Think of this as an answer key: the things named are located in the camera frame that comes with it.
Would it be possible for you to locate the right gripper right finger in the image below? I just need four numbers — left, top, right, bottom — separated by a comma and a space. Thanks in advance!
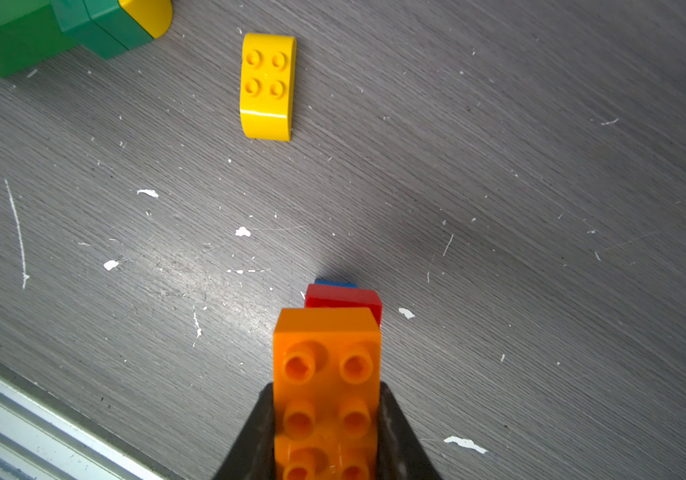
377, 382, 442, 480

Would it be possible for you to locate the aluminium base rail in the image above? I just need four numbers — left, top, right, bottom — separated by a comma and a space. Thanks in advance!
0, 363, 177, 479

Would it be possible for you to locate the blue square lego brick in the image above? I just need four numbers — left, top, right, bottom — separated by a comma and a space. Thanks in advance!
314, 278, 358, 289

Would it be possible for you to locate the dark green long lego brick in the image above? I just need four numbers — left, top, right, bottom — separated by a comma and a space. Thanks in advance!
85, 0, 153, 50

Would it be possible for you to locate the orange long lego brick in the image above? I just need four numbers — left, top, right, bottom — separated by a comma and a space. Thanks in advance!
273, 307, 381, 479

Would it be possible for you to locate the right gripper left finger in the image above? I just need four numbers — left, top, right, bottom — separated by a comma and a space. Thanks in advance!
213, 383, 276, 480

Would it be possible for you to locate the yellow curved lego brick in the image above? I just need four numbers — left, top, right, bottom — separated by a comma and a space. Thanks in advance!
119, 0, 173, 39
239, 33, 297, 142

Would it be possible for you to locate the red lego brick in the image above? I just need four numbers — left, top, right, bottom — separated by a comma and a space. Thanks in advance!
304, 282, 383, 326

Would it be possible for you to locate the dark green upturned lego brick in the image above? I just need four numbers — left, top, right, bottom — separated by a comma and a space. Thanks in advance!
50, 0, 127, 60

